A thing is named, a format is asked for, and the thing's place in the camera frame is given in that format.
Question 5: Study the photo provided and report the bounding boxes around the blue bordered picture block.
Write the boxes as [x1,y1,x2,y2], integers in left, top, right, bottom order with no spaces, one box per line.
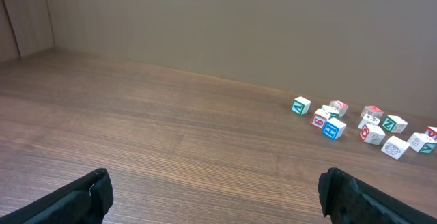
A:
[322,117,346,140]

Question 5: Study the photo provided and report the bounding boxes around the yellow C white block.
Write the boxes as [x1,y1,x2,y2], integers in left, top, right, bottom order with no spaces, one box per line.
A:
[381,136,410,160]

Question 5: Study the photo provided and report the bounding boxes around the green N letter block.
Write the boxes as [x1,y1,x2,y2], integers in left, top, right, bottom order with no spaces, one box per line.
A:
[381,115,408,134]

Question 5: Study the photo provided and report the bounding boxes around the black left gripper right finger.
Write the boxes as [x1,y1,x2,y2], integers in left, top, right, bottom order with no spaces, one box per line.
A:
[318,167,436,224]

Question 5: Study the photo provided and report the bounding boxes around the red 6 baseball block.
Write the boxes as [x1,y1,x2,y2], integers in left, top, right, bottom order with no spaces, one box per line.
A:
[311,109,330,129]

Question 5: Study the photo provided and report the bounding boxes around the red M letter block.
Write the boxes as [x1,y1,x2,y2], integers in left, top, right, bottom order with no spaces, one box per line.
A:
[361,105,384,119]

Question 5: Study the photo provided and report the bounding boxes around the green V number block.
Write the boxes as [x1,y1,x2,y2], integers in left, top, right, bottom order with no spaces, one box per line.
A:
[407,132,436,154]

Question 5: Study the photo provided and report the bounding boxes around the red A letter block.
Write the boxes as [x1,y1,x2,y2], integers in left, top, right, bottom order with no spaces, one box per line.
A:
[330,100,348,117]

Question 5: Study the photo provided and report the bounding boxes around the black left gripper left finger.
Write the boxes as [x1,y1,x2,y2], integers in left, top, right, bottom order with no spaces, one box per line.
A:
[1,168,114,224]

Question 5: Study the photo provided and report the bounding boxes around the red O ice cream block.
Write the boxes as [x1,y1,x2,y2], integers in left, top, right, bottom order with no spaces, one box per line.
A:
[359,124,386,145]

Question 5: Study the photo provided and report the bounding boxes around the yellow soccer ball J block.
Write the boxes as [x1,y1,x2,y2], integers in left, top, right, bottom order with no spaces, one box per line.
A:
[358,114,380,130]

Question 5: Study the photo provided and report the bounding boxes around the green V bird block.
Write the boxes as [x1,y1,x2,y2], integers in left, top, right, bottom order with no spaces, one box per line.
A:
[291,96,311,115]

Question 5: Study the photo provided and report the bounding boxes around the green apple picture block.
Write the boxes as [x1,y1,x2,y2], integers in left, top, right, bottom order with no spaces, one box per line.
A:
[322,105,339,118]

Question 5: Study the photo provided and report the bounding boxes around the red bordered white block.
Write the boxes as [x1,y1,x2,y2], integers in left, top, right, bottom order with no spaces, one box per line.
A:
[424,126,437,141]

